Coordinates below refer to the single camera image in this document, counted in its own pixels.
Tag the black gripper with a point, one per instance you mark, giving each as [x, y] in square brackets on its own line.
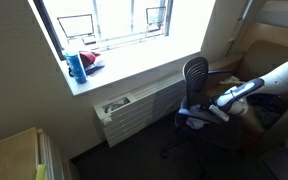
[209, 105]

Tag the light blue shirt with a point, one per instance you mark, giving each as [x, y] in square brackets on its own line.
[195, 122]

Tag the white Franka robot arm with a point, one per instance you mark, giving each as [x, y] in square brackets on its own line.
[280, 80]

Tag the black mesh office chair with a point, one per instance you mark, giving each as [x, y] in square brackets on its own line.
[195, 75]

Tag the white crumpled cloth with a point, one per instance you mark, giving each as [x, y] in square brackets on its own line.
[230, 80]

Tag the dark navy cloth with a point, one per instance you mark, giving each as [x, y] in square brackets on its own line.
[267, 108]

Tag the wooden desk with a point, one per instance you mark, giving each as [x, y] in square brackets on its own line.
[267, 50]

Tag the grey striped cushion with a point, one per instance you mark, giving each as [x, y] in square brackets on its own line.
[280, 15]

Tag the dark blue folded cloth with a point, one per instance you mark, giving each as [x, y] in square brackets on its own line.
[95, 68]

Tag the blue water bottle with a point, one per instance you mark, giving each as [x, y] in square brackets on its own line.
[76, 66]

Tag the light wooden drawer cabinet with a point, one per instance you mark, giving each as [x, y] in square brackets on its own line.
[14, 156]

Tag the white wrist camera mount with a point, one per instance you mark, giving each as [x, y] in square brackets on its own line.
[219, 113]

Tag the white wall heater unit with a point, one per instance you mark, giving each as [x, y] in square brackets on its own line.
[144, 103]

